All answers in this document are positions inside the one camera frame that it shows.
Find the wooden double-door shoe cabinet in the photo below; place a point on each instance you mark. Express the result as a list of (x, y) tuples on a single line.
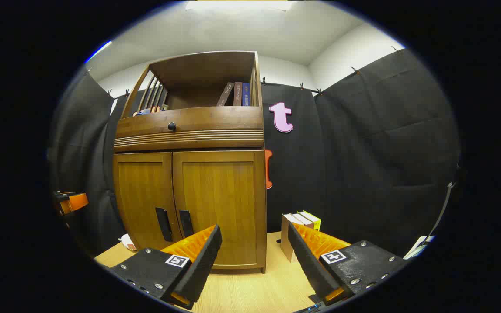
[(202, 69)]

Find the yellow and white box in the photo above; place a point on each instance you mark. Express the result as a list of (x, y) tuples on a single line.
[(312, 221)]

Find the wooden shoe cabinet door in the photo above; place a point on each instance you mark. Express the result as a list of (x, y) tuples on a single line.
[(220, 195), (141, 191)]

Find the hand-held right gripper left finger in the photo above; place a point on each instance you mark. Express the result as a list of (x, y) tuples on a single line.
[(200, 265)]

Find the small white packet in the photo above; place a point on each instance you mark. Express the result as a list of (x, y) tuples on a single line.
[(128, 242)]

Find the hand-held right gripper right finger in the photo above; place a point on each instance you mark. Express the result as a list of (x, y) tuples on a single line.
[(309, 261)]

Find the ceiling light panel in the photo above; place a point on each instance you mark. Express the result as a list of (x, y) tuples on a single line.
[(237, 4)]

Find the reddish brown book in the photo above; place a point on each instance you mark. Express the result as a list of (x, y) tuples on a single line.
[(238, 94)]

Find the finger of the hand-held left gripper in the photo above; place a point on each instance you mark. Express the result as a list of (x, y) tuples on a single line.
[(76, 202)]

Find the small colourful toy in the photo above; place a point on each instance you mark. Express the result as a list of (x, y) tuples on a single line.
[(146, 111)]

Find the wooden drawer with ridges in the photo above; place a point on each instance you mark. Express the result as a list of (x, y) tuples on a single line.
[(215, 119)]

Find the dark brown book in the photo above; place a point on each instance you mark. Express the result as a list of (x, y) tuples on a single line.
[(225, 94)]

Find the black backdrop cloth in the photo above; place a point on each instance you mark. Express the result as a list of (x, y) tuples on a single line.
[(363, 152)]

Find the white device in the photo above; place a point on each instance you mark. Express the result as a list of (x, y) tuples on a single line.
[(420, 245)]

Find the blue book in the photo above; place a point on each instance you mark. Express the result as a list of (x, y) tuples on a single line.
[(246, 94)]

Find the black round drawer knob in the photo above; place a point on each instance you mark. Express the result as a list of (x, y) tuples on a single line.
[(172, 126)]

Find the tan cardboard box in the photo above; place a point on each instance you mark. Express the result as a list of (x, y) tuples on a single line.
[(286, 239)]

